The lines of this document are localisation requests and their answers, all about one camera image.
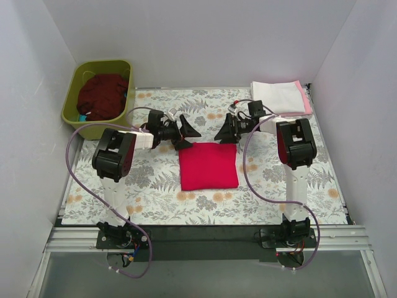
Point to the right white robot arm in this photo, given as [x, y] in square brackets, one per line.
[296, 150]

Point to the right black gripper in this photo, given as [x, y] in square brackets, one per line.
[231, 128]

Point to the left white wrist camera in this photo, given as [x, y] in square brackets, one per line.
[171, 114]

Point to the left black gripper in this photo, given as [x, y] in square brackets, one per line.
[179, 134]

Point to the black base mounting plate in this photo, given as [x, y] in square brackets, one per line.
[202, 242]

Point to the folded pink t shirt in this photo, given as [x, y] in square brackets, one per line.
[295, 100]

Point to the dark maroon t shirt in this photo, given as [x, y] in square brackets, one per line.
[103, 97]

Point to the bright red t shirt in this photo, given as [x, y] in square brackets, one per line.
[208, 166]

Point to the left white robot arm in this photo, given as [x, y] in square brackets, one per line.
[113, 158]

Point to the olive green plastic bin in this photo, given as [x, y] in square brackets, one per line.
[82, 75]

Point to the folded white t shirt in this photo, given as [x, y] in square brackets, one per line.
[271, 95]

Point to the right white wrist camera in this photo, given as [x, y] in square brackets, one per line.
[233, 109]

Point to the teal cloth in bin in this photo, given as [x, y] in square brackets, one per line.
[82, 118]

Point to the aluminium frame rail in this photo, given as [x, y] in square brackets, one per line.
[332, 237]

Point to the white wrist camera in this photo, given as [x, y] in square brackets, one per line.
[171, 114]
[233, 109]

